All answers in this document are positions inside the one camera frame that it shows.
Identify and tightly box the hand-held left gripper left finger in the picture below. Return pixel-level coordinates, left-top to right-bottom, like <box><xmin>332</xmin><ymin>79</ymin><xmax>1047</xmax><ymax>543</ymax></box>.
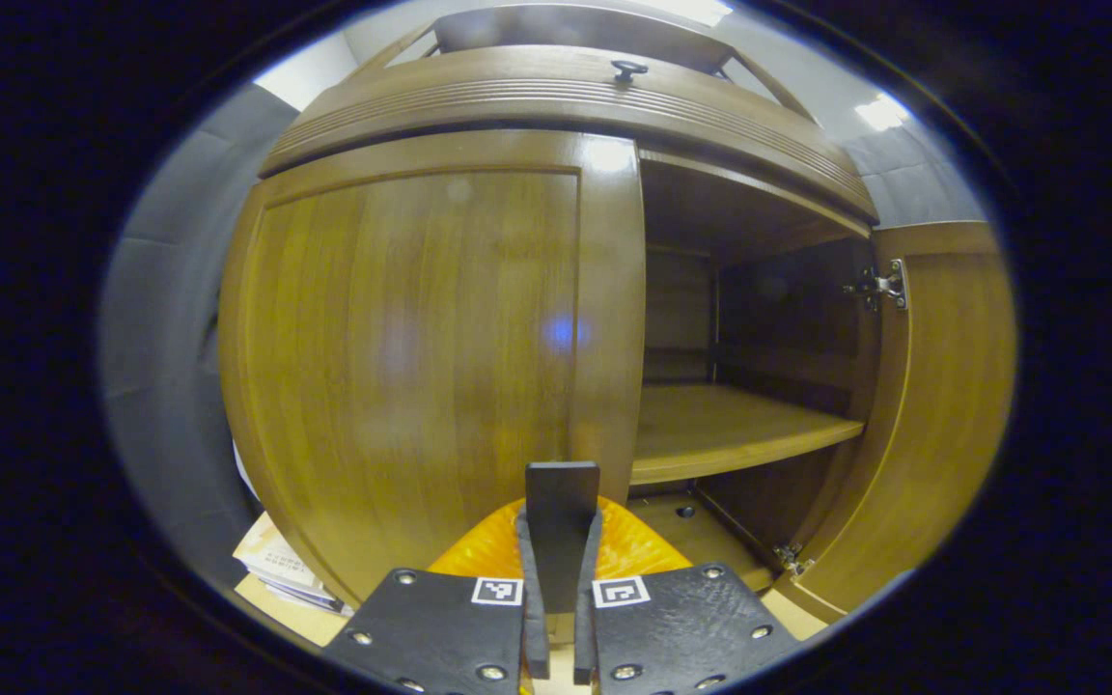
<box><xmin>322</xmin><ymin>497</ymin><xmax>552</xmax><ymax>695</ymax></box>

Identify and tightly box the black door handle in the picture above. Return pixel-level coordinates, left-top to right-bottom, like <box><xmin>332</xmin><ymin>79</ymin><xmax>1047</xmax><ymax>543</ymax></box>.
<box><xmin>525</xmin><ymin>461</ymin><xmax>601</xmax><ymax>614</ymax></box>

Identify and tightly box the wooden inner shelf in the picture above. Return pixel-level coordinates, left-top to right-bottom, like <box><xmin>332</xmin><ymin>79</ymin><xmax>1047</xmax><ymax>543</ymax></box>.
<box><xmin>628</xmin><ymin>384</ymin><xmax>866</xmax><ymax>486</ymax></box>

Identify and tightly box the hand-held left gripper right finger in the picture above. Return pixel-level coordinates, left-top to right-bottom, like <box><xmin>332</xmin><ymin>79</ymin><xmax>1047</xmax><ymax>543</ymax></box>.
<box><xmin>572</xmin><ymin>495</ymin><xmax>801</xmax><ymax>695</ymax></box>

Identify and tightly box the wooden double-door shoe cabinet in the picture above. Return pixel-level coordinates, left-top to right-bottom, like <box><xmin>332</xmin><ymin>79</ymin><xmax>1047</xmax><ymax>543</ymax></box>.
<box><xmin>218</xmin><ymin>0</ymin><xmax>1018</xmax><ymax>624</ymax></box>

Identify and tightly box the stack of pale books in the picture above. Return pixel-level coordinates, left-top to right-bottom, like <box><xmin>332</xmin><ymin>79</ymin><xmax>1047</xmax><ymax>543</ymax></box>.
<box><xmin>233</xmin><ymin>512</ymin><xmax>354</xmax><ymax>617</ymax></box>

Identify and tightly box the wooden shoe cabinet door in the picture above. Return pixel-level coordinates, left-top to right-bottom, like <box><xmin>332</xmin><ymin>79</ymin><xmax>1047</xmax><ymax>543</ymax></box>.
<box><xmin>773</xmin><ymin>220</ymin><xmax>1018</xmax><ymax>624</ymax></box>
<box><xmin>218</xmin><ymin>130</ymin><xmax>647</xmax><ymax>604</ymax></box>

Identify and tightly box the wooden cabinet drawer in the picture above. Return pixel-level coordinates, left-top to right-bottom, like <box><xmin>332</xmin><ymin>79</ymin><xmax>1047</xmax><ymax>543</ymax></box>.
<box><xmin>259</xmin><ymin>43</ymin><xmax>880</xmax><ymax>225</ymax></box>

